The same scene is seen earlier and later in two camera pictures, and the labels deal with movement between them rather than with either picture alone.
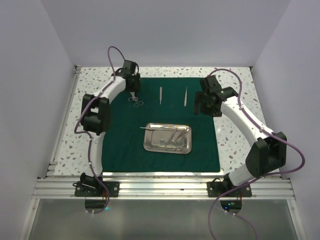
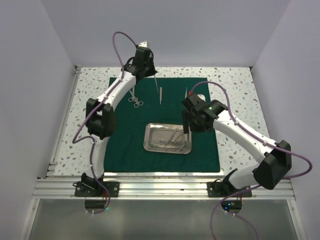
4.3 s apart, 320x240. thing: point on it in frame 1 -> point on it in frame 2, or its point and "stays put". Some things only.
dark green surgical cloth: (161, 100) stays put
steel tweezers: (160, 95) stays put
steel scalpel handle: (153, 128) -> (156, 85)
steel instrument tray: (167, 138) stays put
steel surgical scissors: (136, 105) stays put
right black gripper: (200, 97) -> (187, 117)
